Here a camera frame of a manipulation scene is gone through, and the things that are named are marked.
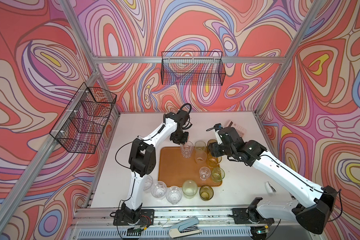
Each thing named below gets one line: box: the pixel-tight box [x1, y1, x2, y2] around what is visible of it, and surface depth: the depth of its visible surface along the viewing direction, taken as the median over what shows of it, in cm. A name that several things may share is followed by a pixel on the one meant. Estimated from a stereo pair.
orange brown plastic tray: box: [158, 146, 222, 187], surface depth 91 cm
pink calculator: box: [226, 120, 247, 138], surface depth 110 cm
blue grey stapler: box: [169, 217, 202, 239], surface depth 70 cm
